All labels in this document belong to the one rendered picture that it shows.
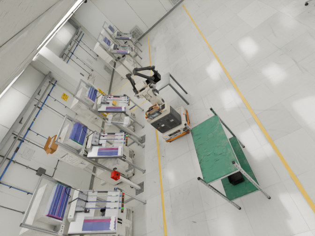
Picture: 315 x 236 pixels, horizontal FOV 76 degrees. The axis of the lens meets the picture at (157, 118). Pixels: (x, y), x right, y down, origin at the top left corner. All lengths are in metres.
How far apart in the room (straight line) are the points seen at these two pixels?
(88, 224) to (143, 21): 9.47
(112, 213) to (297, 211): 2.61
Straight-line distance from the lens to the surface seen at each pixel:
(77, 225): 3.74
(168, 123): 4.20
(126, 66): 8.62
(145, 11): 11.05
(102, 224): 3.68
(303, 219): 3.09
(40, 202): 3.80
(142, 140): 5.35
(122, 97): 5.81
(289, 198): 3.17
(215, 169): 2.49
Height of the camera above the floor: 2.97
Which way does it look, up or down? 33 degrees down
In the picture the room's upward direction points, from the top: 49 degrees counter-clockwise
